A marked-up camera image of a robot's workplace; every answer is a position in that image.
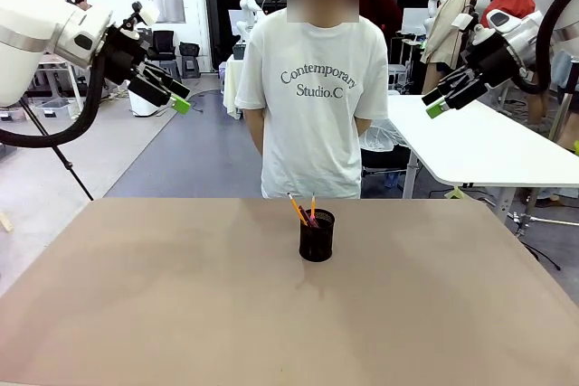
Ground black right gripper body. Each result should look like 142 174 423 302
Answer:
464 34 522 87

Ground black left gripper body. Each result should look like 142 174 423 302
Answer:
100 27 151 85

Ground person's right forearm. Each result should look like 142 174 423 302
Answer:
244 108 267 157

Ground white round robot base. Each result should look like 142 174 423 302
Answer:
128 87 160 119

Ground black mesh pen holder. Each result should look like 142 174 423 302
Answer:
299 208 337 264

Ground grey plastic stool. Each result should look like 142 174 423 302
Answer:
160 60 184 82

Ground black bag on stool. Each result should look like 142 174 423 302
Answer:
179 42 203 80

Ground black office chair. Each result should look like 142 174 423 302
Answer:
147 30 178 62

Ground white work table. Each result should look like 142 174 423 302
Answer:
386 93 579 224

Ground mannequin in beige coat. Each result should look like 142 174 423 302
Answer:
420 0 481 96

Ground cream hanging cloth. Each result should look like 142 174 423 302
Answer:
223 57 248 121

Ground clear plastic storage box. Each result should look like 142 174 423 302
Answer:
34 97 76 119

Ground clear plastic wrapped chair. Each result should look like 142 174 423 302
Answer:
358 118 412 155

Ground black tripod stand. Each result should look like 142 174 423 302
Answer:
20 99 96 202

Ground person in white T-shirt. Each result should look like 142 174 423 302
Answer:
234 0 391 200

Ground silver light stand legs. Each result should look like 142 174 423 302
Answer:
509 211 579 239

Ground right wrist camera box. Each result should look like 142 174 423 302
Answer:
451 12 481 35

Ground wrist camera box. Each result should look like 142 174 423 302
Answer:
451 12 481 35
120 0 162 40

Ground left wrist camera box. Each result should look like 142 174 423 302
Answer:
120 0 162 40

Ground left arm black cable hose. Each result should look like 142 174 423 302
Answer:
0 50 110 149

